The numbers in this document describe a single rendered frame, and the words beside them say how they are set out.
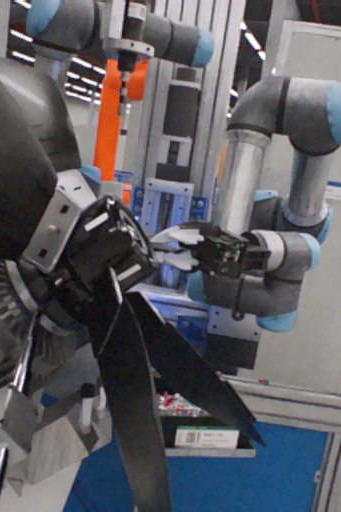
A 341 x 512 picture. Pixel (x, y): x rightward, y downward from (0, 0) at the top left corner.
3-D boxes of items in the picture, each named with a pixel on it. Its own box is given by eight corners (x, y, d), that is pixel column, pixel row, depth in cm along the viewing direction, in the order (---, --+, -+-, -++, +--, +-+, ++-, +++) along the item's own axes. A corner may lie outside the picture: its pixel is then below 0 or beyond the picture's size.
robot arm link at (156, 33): (166, 66, 100) (175, 5, 98) (112, 53, 94) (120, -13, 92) (147, 69, 106) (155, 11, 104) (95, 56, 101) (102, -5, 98)
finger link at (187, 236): (170, 233, 82) (216, 238, 87) (151, 222, 86) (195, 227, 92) (166, 252, 82) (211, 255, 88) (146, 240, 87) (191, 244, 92)
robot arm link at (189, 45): (116, 55, 145) (209, 82, 107) (78, 46, 139) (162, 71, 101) (124, 11, 141) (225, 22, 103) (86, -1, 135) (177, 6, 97)
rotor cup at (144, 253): (69, 346, 63) (162, 292, 61) (0, 243, 61) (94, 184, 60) (93, 312, 77) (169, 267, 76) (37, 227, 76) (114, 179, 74)
